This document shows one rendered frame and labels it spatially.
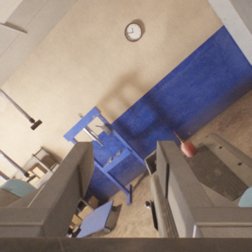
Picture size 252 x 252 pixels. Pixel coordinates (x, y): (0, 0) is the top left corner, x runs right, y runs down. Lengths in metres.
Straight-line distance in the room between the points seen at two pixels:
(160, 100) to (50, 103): 2.27
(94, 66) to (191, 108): 2.14
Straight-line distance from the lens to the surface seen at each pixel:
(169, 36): 3.87
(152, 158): 3.36
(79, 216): 4.80
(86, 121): 3.44
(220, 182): 0.83
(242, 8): 3.77
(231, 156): 0.90
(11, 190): 0.54
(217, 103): 4.21
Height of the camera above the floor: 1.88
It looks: 12 degrees down
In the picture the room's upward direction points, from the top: 43 degrees counter-clockwise
